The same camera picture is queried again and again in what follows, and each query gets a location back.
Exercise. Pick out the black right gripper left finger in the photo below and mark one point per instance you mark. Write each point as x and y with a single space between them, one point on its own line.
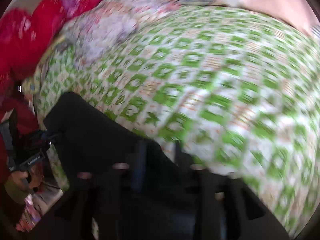
110 193

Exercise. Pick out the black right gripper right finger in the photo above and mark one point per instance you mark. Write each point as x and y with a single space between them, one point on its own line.
226 208

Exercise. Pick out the black pants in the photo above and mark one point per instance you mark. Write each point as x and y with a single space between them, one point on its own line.
87 140

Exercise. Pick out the person's left hand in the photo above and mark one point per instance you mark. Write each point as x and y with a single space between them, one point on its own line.
26 180

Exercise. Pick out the green white patterned bedsheet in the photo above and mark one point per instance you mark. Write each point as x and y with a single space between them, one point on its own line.
238 88

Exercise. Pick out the red pillow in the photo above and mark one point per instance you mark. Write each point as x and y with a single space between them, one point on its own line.
25 37

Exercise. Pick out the floral lilac blanket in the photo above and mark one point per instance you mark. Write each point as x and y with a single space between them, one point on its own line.
110 23

